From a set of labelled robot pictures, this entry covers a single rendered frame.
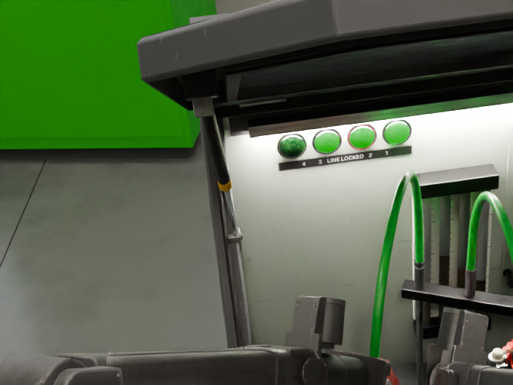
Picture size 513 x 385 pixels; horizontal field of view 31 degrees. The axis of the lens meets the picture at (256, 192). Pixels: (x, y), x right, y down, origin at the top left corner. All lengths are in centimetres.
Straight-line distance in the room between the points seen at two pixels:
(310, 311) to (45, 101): 316
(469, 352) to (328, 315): 20
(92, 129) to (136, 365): 336
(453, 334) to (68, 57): 304
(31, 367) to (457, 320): 64
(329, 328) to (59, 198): 305
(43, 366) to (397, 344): 115
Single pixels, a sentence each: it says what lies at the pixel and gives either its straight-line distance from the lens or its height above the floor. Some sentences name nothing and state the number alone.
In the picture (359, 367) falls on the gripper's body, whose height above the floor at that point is 130.
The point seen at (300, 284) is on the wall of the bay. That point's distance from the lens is 176.
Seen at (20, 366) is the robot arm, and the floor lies 162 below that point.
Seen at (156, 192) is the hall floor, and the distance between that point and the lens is 406.
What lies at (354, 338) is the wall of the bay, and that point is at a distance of 187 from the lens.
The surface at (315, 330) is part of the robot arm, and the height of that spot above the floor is 139.
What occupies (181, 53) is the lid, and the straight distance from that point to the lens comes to 73.
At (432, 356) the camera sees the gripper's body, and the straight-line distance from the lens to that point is 140.
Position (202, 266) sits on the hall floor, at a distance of 359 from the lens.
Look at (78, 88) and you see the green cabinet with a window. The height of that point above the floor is 39.
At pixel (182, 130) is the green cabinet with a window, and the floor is 18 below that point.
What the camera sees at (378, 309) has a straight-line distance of 130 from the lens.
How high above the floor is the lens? 219
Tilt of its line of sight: 34 degrees down
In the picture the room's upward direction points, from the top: 7 degrees counter-clockwise
